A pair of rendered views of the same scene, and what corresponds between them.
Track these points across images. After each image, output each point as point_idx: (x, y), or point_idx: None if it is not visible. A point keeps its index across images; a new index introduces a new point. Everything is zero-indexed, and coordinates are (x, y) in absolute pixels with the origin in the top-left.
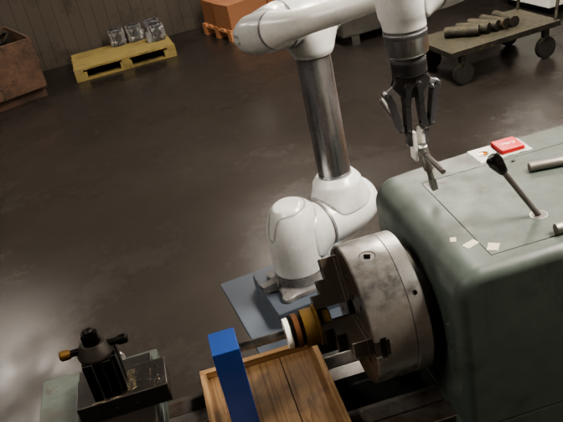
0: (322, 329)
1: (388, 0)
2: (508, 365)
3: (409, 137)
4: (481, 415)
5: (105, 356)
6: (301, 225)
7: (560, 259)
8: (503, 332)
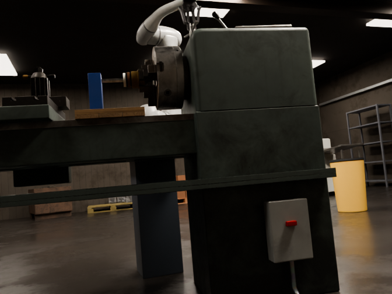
0: (138, 73)
1: None
2: (214, 78)
3: (188, 25)
4: (202, 103)
5: (42, 76)
6: (151, 109)
7: (235, 31)
8: (211, 59)
